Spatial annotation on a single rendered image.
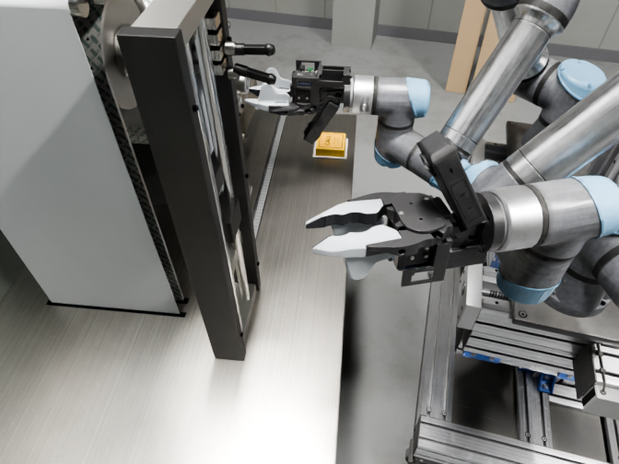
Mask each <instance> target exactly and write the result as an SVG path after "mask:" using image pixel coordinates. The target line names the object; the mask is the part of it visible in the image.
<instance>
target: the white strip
mask: <svg viewBox="0 0 619 464"><path fill-rule="evenodd" d="M88 14H89V5H88V0H0V229H1V231H2V232H3V234H4V235H5V236H6V238H7V240H8V241H9V242H10V244H11V245H12V247H13V248H14V250H15V251H16V252H17V254H18V256H19V257H20V259H21V260H23V262H24V263H25V265H26V266H27V267H28V269H29V271H30V272H31V274H32V275H33V276H34V278H35V279H36V281H37V282H38V284H39V285H40V286H41V288H42V290H43V291H44V292H45V294H46V295H47V297H49V299H50V300H48V302H47V304H46V305H49V306H59V307H80V308H90V309H100V310H110V311H121V312H131V313H141V314H151V315H161V316H172V317H182V318H185V316H186V312H180V311H179V309H178V307H177V304H176V301H175V298H174V296H173V294H172V291H171V289H170V286H169V281H168V279H167V276H166V274H165V271H164V269H163V266H162V263H161V260H160V258H159V256H158V251H157V249H156V246H155V243H154V240H153V238H152V236H151V233H150V231H149V228H148V225H147V222H146V219H145V216H144V213H143V211H142V208H141V205H140V202H139V201H138V198H137V195H136V192H135V190H134V185H133V183H132V181H131V178H130V175H129V173H128V170H127V167H126V165H125V163H124V160H123V155H122V153H121V150H120V147H119V145H118V143H117V140H116V137H115V134H114V132H113V130H112V127H111V123H110V120H109V117H108V115H107V112H106V110H105V107H104V105H103V102H102V99H101V96H100V94H99V90H98V87H97V85H96V82H95V79H94V77H93V75H92V72H91V69H90V67H89V64H88V59H87V57H86V55H85V52H84V49H83V47H82V44H81V41H80V39H79V37H78V34H77V31H76V27H75V24H74V21H73V19H72V17H88Z"/></svg>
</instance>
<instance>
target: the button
mask: <svg viewBox="0 0 619 464"><path fill-rule="evenodd" d="M345 136H346V134H345V133H321V136H320V138H319V139H318V140H317V144H316V156H325V157H344V156H345Z"/></svg>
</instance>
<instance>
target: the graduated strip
mask: <svg viewBox="0 0 619 464"><path fill-rule="evenodd" d="M285 122H286V116H283V115H278V119H277V123H276V126H275V129H274V136H273V139H272V143H271V146H270V150H269V153H268V157H267V160H266V164H265V167H264V171H263V177H262V180H261V184H260V188H259V191H258V194H257V198H256V202H255V205H254V208H253V212H252V220H253V227H254V235H255V242H256V238H257V235H258V231H259V227H260V223H261V220H262V216H263V209H264V206H265V202H266V198H267V193H268V190H269V186H270V182H271V178H272V175H273V171H274V164H275V161H276V157H277V153H278V148H279V145H280V141H281V137H282V133H283V130H284V126H285Z"/></svg>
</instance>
